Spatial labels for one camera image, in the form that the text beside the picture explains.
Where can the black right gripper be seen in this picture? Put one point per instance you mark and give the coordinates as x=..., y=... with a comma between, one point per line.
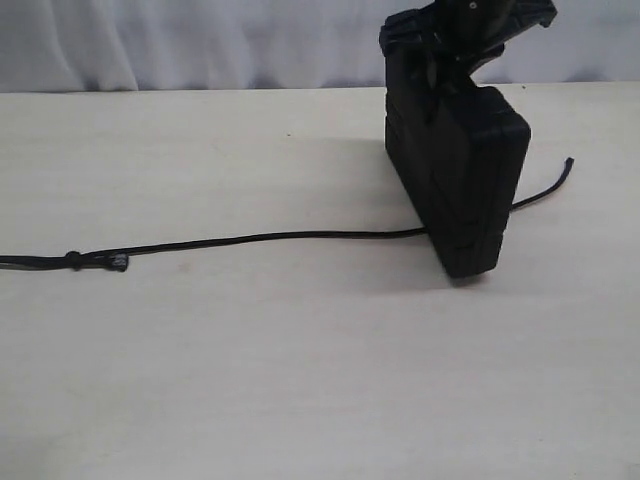
x=464, y=35

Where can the black plastic case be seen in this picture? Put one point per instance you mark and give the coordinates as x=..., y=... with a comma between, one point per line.
x=460, y=172

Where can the white curtain backdrop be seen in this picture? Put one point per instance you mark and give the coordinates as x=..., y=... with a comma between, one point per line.
x=67, y=46

